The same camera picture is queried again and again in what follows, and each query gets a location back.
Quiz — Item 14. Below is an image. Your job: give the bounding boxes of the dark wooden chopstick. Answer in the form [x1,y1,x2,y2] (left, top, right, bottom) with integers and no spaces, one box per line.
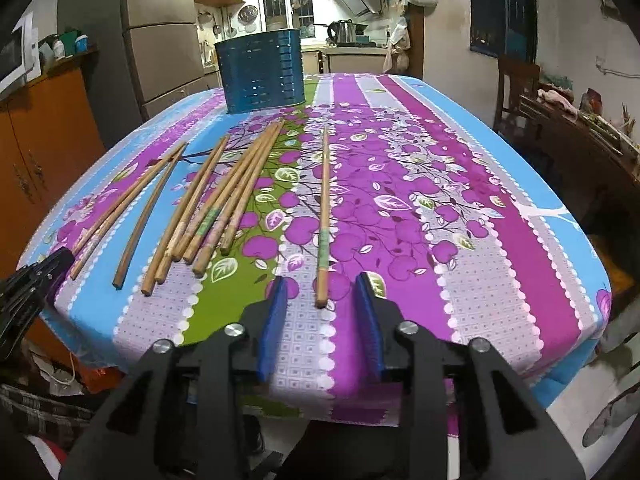
[112,143,186,290]

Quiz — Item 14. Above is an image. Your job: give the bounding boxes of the wooden chopstick green band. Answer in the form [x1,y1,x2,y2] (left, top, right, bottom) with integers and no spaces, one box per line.
[316,127,330,308]

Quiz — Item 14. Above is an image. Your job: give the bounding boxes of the colourful floral tablecloth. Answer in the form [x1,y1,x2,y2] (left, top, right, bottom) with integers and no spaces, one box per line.
[21,74,611,426]

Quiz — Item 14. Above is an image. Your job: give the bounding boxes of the orange wooden cabinet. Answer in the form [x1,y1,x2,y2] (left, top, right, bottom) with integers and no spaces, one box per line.
[0,52,105,276]

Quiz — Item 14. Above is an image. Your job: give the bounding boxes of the white microwave oven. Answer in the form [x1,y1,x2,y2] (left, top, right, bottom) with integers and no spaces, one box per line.
[0,12,41,99]

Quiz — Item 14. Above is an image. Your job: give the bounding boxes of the dark wooden side table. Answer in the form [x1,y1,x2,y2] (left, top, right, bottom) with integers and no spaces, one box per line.
[518,96,639,235]

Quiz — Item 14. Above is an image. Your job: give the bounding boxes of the grey tall refrigerator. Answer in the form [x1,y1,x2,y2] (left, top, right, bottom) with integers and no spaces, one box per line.
[58,0,209,148]

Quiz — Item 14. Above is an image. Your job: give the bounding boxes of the blue perforated utensil holder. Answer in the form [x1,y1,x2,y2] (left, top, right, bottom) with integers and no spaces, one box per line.
[216,28,305,115]

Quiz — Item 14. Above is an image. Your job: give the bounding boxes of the wooden chair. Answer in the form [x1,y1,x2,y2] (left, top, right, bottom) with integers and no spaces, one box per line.
[492,55,540,134]

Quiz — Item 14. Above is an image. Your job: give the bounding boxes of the dark blue room window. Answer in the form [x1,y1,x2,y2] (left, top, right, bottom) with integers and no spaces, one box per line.
[470,0,537,63]

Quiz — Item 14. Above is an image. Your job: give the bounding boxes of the steel electric kettle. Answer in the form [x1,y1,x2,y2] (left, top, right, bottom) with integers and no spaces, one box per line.
[326,20,357,46]

